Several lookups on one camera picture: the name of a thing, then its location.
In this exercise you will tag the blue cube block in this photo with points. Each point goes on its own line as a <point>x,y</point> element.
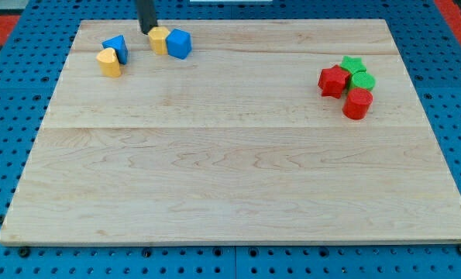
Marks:
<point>179,43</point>

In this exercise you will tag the light wooden board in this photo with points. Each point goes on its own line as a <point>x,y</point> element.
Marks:
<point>234,145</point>

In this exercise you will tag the red star block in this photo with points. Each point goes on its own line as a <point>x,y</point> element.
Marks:
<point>333,81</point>

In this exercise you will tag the yellow hexagon block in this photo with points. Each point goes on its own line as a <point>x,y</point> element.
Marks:
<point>157,38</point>

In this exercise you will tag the red cylinder block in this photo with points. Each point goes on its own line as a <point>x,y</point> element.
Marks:
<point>357,104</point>

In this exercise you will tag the yellow heart block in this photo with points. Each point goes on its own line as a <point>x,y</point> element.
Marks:
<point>108,63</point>

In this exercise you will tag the green cylinder block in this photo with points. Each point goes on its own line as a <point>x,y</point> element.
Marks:
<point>362,80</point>

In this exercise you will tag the green star block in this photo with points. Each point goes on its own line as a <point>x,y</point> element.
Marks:
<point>352,64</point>

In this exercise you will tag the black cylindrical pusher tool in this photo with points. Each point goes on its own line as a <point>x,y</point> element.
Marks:
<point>147,15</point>

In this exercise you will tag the blue triangle block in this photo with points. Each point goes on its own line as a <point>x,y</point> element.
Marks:
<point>118,43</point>

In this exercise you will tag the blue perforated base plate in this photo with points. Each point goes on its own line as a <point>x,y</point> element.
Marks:
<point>31,62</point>

